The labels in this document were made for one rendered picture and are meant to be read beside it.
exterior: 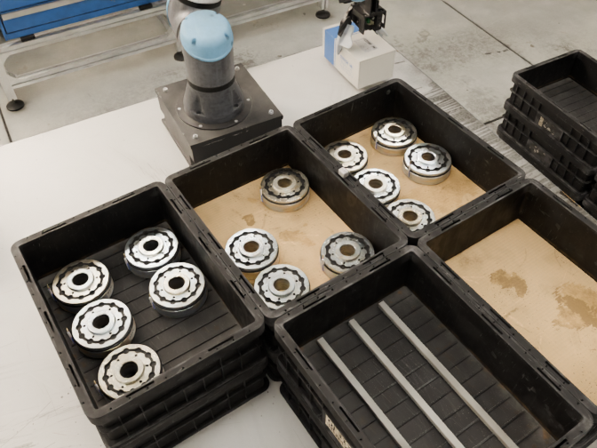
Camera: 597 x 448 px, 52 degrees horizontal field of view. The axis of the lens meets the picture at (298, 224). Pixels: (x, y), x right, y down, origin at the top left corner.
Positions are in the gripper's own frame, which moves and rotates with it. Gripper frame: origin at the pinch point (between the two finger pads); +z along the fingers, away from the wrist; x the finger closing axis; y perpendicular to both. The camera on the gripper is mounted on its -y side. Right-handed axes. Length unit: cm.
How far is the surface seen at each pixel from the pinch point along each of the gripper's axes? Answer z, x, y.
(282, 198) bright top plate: -8, -50, 50
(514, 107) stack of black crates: 29, 52, 18
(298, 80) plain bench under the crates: 8.2, -17.2, -4.1
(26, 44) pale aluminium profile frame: 50, -81, -137
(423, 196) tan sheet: -5, -23, 62
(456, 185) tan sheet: -5, -15, 62
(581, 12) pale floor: 78, 195, -71
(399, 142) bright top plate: -8, -20, 48
